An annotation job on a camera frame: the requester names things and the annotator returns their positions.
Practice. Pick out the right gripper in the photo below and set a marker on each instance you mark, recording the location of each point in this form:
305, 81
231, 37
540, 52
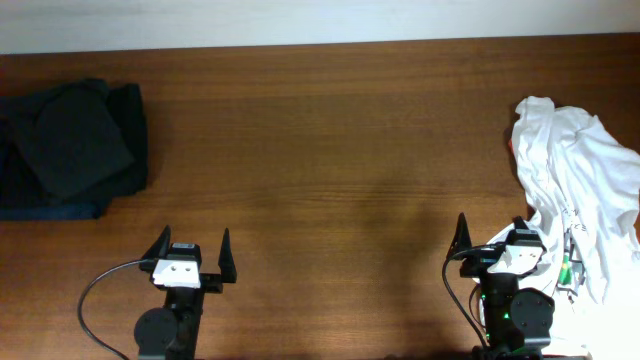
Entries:
478, 261

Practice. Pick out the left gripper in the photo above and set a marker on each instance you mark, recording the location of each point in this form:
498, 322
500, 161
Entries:
159, 249

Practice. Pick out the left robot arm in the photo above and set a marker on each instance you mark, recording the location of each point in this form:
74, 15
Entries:
171, 330

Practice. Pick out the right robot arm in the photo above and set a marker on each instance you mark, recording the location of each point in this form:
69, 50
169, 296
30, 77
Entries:
517, 320

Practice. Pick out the folded black clothes pile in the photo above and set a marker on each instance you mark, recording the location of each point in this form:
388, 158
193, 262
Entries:
68, 151

